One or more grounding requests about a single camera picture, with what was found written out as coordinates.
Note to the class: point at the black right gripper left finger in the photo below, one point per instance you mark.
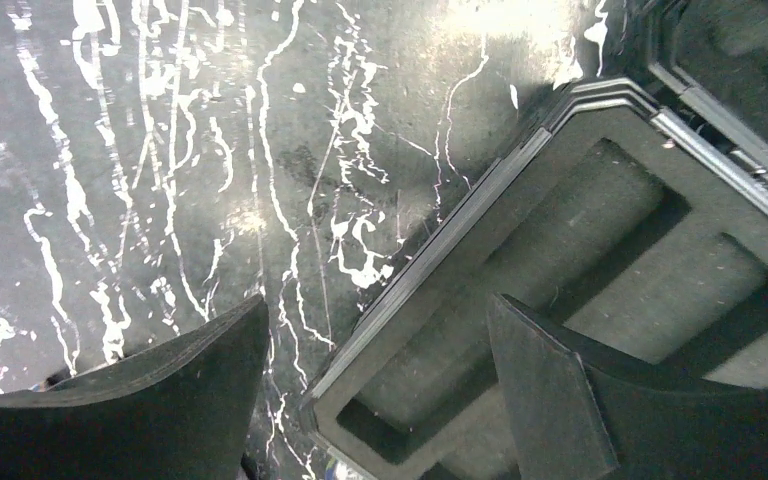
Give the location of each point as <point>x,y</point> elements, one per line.
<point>179,410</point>

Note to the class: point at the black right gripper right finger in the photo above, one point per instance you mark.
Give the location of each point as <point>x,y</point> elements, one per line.
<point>579,409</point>

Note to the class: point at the black poker set case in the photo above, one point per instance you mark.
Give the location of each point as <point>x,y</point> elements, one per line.
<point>634,211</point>

